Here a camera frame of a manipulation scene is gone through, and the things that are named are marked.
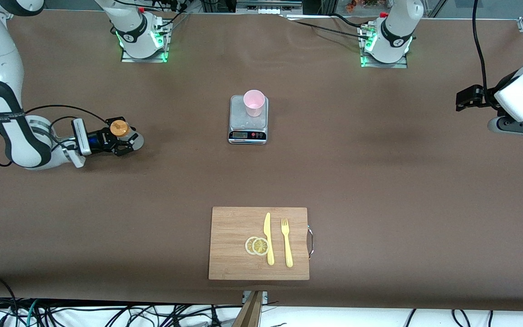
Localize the black base cable bundle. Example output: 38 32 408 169
153 0 194 28

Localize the teal floor cable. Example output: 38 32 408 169
14 300 39 327

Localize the white power strip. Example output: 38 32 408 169
237 0 303 15

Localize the black base power cable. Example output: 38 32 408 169
284 13 373 41

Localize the yellow plastic knife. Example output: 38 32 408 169
263 212 275 266

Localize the yellow plastic fork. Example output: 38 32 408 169
281 218 294 268

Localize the silver digital kitchen scale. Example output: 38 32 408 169
228 94 269 145

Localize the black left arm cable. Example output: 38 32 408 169
472 0 491 107

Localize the wooden cutting board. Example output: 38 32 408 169
208 207 315 281

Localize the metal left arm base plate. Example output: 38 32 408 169
360 27 408 69

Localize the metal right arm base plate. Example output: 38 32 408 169
121 27 170 63

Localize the clear sauce bottle orange cap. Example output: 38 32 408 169
109 119 145 153

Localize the brown table cover sheet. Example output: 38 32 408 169
0 8 523 312

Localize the pink plastic cup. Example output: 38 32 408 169
243 89 266 118

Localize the wooden beam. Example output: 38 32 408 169
232 291 264 327

